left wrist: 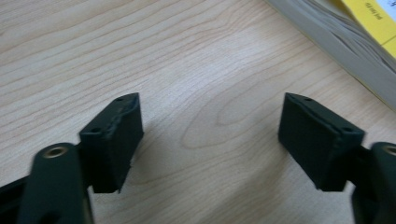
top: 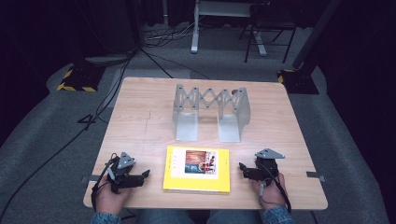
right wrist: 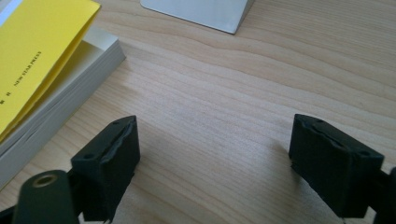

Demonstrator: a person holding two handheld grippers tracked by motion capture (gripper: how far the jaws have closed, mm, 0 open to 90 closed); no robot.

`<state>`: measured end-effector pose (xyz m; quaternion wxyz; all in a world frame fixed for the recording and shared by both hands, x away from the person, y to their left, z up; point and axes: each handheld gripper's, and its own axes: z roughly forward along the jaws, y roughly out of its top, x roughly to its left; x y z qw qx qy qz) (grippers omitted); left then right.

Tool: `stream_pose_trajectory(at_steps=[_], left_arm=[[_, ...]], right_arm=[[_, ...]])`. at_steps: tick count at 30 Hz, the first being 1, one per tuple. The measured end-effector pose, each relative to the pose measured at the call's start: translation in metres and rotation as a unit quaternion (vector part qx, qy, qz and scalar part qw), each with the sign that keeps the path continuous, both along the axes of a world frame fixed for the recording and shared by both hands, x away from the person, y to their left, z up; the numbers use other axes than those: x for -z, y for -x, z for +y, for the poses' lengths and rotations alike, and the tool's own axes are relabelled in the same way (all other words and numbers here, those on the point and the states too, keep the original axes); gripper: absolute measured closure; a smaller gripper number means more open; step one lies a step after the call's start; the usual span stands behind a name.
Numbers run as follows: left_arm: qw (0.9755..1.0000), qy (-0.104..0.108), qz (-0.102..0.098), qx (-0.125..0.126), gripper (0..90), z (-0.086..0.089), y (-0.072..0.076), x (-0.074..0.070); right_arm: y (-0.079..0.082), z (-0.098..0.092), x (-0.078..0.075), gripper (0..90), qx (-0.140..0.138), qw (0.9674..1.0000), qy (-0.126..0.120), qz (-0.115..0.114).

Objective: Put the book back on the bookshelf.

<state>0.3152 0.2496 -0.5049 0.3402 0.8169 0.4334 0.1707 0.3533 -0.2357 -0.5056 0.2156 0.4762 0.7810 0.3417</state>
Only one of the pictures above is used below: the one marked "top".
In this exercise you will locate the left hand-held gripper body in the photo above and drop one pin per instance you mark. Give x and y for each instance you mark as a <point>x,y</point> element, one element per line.
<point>125,161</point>

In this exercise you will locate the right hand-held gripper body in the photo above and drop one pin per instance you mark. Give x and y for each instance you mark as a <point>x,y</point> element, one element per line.
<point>267,165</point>

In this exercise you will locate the person's right hand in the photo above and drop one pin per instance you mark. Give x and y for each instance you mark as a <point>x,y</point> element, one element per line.
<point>274,194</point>

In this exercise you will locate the person's left hand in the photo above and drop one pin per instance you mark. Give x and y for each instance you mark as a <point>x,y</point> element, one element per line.
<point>109,200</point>

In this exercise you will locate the grey metal table clip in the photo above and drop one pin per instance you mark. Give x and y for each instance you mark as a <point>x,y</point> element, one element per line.
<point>316,175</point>
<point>90,179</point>

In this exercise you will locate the yellow book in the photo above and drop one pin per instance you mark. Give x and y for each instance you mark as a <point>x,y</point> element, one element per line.
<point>196,183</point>

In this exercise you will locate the grey metal expandable book rack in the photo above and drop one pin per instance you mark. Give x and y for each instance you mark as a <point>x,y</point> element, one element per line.
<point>186,126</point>

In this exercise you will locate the hazard-striped black stand base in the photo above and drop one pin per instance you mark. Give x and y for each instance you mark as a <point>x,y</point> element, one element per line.
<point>299,81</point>
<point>81,79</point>

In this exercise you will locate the black metal chair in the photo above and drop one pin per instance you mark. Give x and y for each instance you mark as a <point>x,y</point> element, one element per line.
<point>271,26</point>

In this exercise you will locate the dark slanted stand pole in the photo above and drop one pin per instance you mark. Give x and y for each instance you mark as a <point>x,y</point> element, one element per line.
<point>314,34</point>

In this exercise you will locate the white desk frame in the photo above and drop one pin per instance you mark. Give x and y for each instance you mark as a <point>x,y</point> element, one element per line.
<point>195,34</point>

